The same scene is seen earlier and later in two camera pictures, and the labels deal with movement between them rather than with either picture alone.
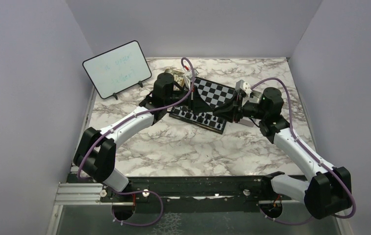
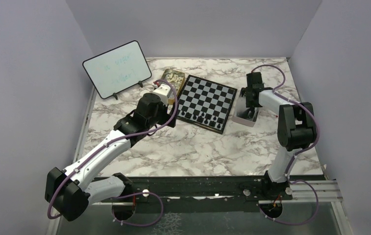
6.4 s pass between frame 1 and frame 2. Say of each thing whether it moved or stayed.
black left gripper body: moved
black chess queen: stayed
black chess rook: stayed
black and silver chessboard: stayed
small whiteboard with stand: stayed
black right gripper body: moved
